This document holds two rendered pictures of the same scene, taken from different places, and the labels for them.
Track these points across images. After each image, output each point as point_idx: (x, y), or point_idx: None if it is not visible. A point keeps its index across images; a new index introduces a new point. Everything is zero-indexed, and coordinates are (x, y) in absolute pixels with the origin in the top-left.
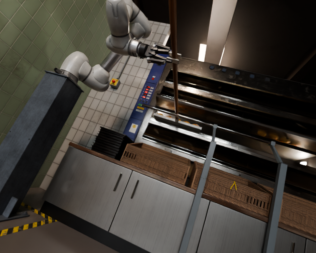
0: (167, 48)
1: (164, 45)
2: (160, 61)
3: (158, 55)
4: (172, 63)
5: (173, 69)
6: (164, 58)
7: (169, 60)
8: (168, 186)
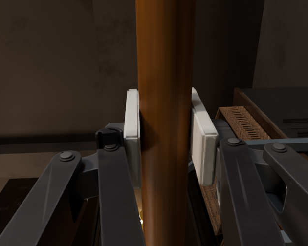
0: (75, 162)
1: (26, 205)
2: (307, 162)
3: (255, 212)
4: (186, 180)
5: (184, 241)
6: (245, 149)
7: (220, 128)
8: None
